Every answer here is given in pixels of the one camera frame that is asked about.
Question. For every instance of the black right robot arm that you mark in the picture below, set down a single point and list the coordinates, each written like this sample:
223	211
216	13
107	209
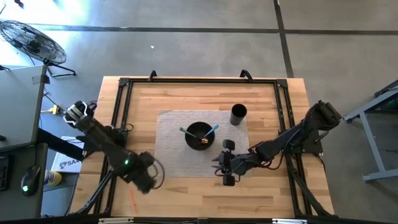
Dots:
286	140

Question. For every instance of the white printed cardboard box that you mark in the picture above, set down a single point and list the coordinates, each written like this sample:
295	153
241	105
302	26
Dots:
66	163

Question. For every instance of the black keyboard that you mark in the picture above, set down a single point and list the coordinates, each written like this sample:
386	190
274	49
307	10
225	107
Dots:
3	174

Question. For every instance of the black aluminium table frame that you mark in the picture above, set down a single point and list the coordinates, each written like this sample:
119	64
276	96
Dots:
199	80

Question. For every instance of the yellow-capped white bottle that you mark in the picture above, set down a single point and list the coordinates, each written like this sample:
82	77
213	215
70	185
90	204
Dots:
53	178

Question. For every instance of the black bowl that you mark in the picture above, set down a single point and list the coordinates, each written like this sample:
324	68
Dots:
196	143

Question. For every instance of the black computer mouse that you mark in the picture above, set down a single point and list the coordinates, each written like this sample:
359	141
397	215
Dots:
30	180

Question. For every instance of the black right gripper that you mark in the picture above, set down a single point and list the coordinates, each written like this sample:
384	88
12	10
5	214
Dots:
233	163

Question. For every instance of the black floor fan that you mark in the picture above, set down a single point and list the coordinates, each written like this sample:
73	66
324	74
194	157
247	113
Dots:
32	42

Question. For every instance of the yellow power plug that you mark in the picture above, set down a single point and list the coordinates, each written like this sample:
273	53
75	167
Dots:
55	109

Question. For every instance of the grey desk panel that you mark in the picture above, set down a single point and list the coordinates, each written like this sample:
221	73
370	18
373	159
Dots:
18	105

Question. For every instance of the white metal bracket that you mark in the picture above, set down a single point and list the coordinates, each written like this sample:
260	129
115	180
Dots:
115	220
289	221

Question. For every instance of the grey woven placemat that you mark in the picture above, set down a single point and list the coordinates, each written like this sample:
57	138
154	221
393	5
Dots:
174	155

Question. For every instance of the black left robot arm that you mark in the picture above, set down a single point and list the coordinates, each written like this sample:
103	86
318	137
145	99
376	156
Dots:
102	140

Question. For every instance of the black cylindrical cup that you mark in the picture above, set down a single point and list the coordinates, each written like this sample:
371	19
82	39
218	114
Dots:
238	115

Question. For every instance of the black table clamp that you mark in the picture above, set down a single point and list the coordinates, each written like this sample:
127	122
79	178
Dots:
152	75
246	74

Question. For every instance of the grey metal table frame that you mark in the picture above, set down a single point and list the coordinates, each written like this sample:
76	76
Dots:
373	143

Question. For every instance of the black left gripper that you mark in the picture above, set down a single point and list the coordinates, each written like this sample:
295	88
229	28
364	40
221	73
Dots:
144	172

